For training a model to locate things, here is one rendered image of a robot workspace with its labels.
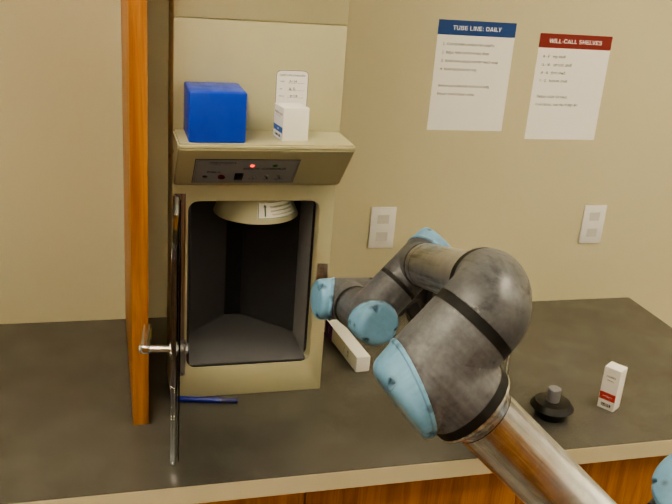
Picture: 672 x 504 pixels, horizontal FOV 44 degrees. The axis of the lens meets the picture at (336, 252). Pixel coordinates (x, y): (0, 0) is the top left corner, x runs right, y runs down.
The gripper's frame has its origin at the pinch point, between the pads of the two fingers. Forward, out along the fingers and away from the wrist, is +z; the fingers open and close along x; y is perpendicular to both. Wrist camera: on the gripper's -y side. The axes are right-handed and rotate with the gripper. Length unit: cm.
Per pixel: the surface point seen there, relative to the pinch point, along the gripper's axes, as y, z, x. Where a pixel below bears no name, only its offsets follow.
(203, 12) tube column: 48, -54, 23
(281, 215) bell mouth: 9.8, -34.9, 25.0
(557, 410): -22.8, 20.6, -3.6
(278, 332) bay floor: -21, -29, 35
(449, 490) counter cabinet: -37.1, -4.1, -7.0
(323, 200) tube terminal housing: 14.2, -27.6, 21.5
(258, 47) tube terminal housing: 43, -44, 23
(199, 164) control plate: 22, -54, 16
